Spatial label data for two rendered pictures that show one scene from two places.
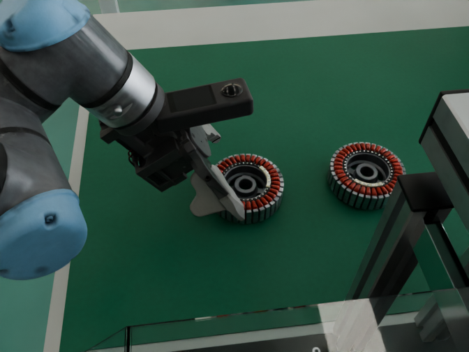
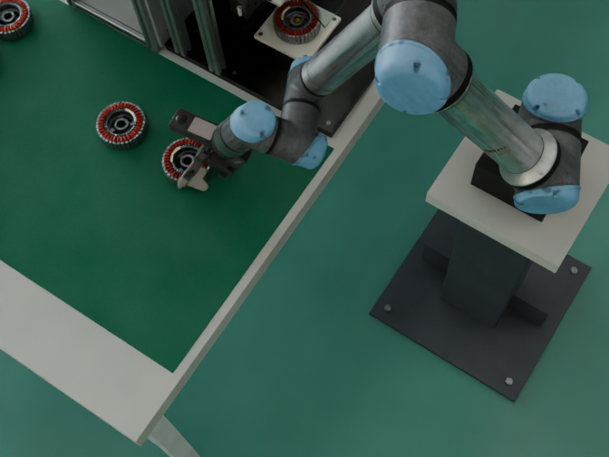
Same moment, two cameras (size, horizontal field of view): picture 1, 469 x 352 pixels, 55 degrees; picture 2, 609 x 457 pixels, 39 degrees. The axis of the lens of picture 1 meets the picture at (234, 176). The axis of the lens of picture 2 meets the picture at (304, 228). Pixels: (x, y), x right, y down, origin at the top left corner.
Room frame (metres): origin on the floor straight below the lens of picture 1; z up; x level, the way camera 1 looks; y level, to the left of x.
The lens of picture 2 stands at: (0.92, 0.84, 2.46)
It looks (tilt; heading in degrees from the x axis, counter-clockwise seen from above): 65 degrees down; 226
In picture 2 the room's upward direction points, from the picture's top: 7 degrees counter-clockwise
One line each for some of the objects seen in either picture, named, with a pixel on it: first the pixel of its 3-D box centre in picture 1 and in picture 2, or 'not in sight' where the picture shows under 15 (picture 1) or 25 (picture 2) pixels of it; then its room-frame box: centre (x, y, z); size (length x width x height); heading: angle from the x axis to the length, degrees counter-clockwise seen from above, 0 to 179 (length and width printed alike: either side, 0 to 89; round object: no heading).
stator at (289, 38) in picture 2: not in sight; (296, 21); (-0.01, -0.06, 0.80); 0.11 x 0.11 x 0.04
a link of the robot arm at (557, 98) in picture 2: not in sight; (551, 113); (-0.03, 0.58, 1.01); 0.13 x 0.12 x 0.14; 31
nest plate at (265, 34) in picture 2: not in sight; (297, 27); (-0.01, -0.06, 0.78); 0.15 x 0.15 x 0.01; 7
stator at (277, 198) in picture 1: (245, 187); (188, 162); (0.42, -0.02, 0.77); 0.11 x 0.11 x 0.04
